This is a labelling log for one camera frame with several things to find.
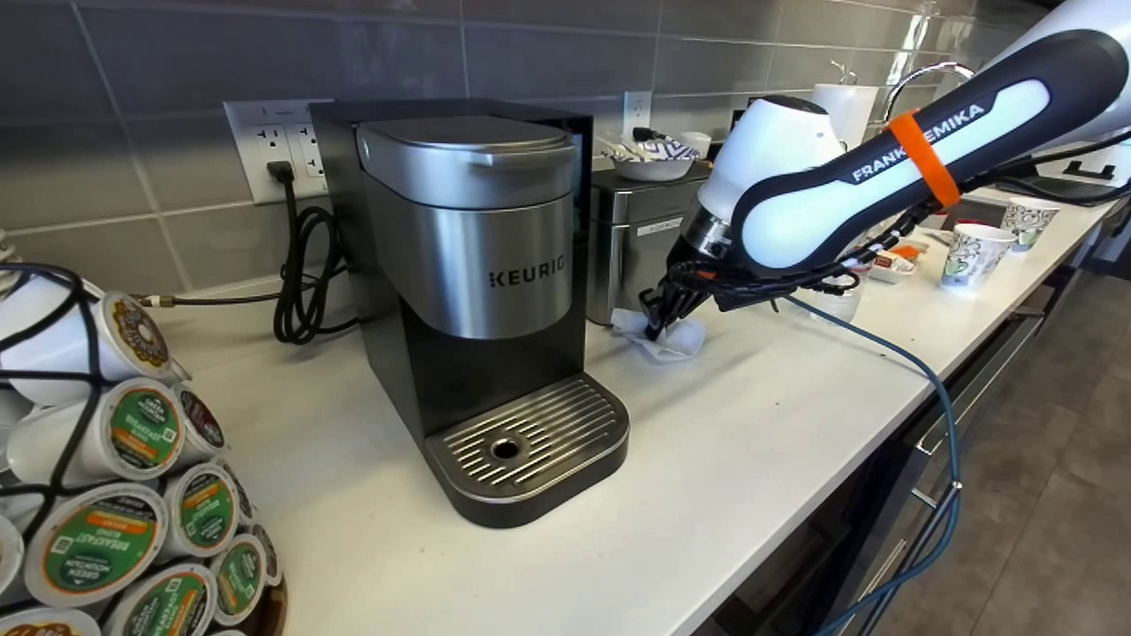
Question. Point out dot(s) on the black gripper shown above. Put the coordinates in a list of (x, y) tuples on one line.
[(686, 275)]

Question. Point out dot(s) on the white black Franka robot arm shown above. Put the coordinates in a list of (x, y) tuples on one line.
[(825, 199)]

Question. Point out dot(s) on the silver metal box appliance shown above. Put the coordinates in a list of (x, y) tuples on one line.
[(623, 240)]

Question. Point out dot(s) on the white bowl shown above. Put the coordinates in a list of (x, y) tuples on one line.
[(654, 159)]

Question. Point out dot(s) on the black silver Keurig coffee maker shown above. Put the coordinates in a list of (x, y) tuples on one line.
[(470, 259)]

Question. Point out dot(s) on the patterned paper cup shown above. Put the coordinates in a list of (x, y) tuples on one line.
[(976, 254), (1029, 224)]

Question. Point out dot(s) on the chrome faucet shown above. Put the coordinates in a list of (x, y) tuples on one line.
[(914, 74)]

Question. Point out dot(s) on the dark red label coffee pod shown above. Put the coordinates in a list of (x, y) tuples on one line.
[(202, 419)]

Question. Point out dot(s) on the green label coffee pod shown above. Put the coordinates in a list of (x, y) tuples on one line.
[(165, 606), (93, 542), (144, 430), (238, 577), (206, 510)]

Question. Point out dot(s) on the brown label coffee pod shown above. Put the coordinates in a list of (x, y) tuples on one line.
[(139, 333)]

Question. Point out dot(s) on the orange label coffee pod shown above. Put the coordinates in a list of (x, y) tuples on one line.
[(40, 625)]

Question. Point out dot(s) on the white double wall outlet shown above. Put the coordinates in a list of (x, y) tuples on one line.
[(268, 135)]

